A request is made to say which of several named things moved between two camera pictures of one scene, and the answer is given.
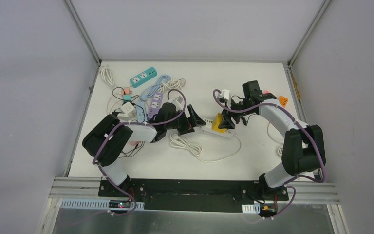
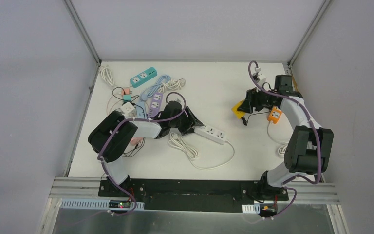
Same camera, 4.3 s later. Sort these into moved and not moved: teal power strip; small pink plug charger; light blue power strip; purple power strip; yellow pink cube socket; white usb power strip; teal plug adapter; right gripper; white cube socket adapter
Moved: white usb power strip; right gripper; yellow pink cube socket
Not moved: teal plug adapter; white cube socket adapter; light blue power strip; small pink plug charger; teal power strip; purple power strip
